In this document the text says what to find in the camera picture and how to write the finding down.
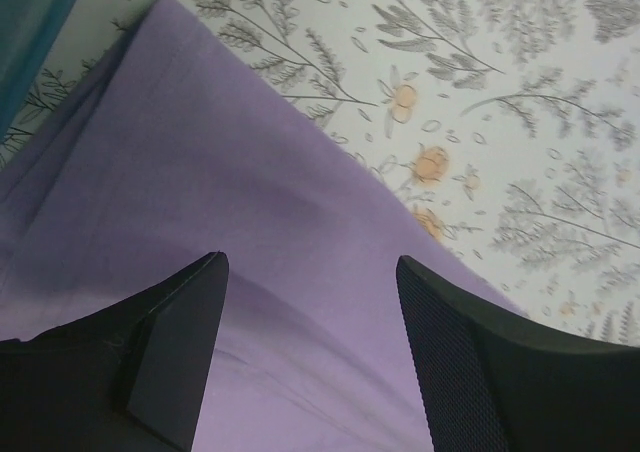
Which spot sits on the folded teal t shirt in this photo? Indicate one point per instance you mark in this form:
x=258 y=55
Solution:
x=28 y=31

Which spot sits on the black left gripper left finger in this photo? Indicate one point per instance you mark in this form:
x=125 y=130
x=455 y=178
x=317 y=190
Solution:
x=130 y=377

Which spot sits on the purple t shirt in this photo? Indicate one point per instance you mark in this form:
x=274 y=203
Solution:
x=172 y=149

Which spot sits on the floral table mat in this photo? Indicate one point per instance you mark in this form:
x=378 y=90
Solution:
x=509 y=128

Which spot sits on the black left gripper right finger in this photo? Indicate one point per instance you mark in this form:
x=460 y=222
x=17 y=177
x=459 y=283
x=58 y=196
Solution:
x=492 y=380

